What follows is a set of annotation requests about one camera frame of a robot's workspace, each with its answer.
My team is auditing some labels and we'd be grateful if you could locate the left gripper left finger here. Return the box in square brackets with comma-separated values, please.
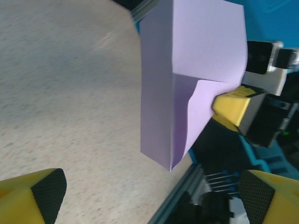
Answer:
[0, 168, 68, 224]

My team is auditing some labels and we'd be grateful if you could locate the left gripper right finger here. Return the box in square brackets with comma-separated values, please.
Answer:
[238, 169, 299, 224]

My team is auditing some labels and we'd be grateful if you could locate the purple paper sheet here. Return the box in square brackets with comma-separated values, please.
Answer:
[139, 0, 249, 173]

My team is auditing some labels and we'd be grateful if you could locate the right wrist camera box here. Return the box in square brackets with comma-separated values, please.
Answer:
[242, 40, 299, 96]

